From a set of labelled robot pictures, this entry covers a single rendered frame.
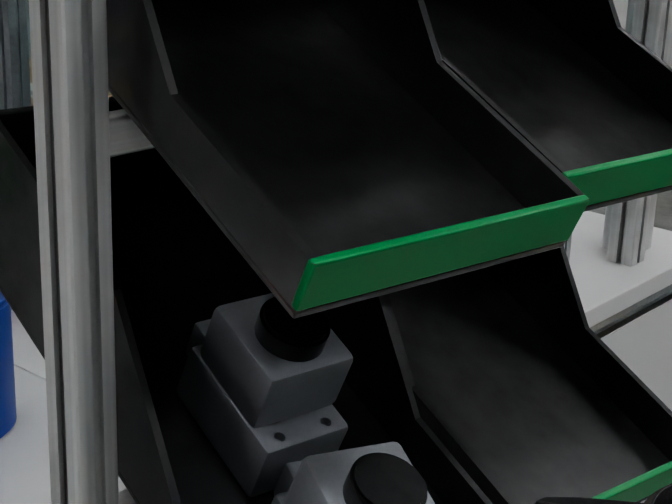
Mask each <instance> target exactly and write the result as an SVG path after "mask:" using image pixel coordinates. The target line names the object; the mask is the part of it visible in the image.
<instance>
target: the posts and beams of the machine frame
mask: <svg viewBox="0 0 672 504"><path fill-rule="evenodd" d="M671 30H672V0H635V1H634V11H633V20H632V29H631V35H632V36H633V37H634V38H635V39H637V40H638V41H639V42H640V43H642V44H643V45H644V46H645V47H646V48H648V49H649V50H650V51H651V52H653V53H654V54H655V55H656V56H658V57H659V58H660V59H661V60H663V61H664V62H665V63H666V64H668V55H669V47H670V39H671ZM651 197H652V195H650V196H646V197H642V198H638V199H634V200H630V201H626V202H621V203H617V204H613V205H612V211H611V220H610V229H609V239H608V248H607V257H606V260H607V261H611V262H614V263H617V261H621V263H620V264H622V265H625V266H629V267H632V266H634V265H636V264H637V263H640V262H642V261H644V255H645V247H646V239H647V230H648V222H649V214H650V205H651Z"/></svg>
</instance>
